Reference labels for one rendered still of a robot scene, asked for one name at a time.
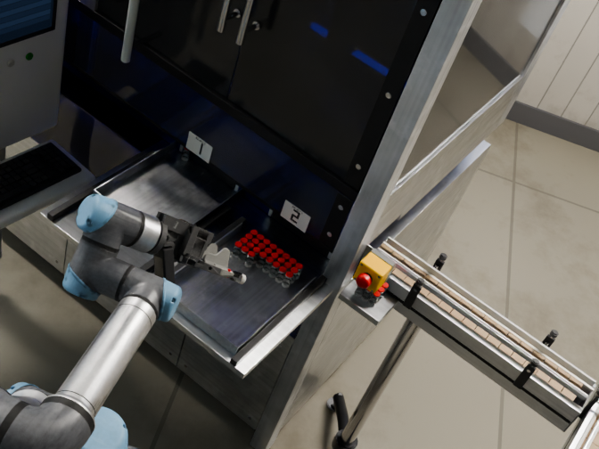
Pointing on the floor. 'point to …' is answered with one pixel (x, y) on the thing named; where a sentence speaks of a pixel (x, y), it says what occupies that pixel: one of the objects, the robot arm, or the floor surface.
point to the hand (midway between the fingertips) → (224, 274)
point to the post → (371, 201)
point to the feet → (340, 420)
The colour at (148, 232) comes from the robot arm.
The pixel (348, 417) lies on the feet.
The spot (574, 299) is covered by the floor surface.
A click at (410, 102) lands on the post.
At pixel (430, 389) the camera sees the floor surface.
